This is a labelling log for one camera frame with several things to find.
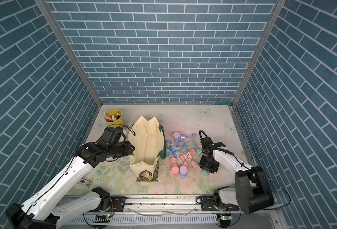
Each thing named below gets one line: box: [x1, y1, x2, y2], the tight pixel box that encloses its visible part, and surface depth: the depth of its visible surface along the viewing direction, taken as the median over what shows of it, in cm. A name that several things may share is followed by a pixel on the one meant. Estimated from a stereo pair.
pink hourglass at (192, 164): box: [183, 160, 199, 169], surface depth 88 cm
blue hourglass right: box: [180, 140, 189, 152], surface depth 95 cm
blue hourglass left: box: [165, 139, 181, 159], surface depth 93 cm
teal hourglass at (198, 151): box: [189, 140, 203, 156], surface depth 96 cm
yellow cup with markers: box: [103, 109, 125, 128], surface depth 96 cm
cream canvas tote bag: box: [128, 115, 167, 183], surface depth 86 cm
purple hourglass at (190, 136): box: [180, 133, 196, 141], surface depth 100 cm
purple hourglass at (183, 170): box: [179, 165, 188, 179], surface depth 79 cm
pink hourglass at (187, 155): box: [179, 148, 197, 163], surface depth 89 cm
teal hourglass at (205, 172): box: [201, 169, 210, 177], surface depth 84 cm
